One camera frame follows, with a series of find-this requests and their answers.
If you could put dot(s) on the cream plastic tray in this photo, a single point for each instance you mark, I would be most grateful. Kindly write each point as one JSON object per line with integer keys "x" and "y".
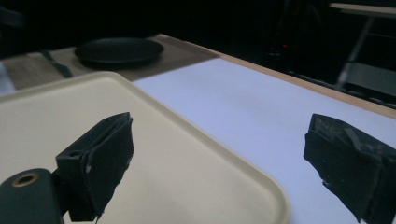
{"x": 174, "y": 161}

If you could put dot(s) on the black knife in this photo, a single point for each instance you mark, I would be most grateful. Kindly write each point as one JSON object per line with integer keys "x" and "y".
{"x": 57, "y": 64}

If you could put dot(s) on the black round plate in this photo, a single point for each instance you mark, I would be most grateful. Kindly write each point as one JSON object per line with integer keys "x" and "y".
{"x": 120, "y": 49}

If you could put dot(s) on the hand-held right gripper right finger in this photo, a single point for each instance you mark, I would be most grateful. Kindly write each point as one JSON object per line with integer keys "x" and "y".
{"x": 348, "y": 168}

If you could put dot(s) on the brown placemat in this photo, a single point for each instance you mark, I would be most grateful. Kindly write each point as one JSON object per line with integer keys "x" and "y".
{"x": 174, "y": 59}

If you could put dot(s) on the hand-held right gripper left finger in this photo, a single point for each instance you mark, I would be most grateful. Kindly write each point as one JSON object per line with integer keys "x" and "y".
{"x": 102, "y": 165}

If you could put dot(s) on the white table mat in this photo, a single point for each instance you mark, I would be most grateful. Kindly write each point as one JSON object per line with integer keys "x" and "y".
{"x": 249, "y": 115}

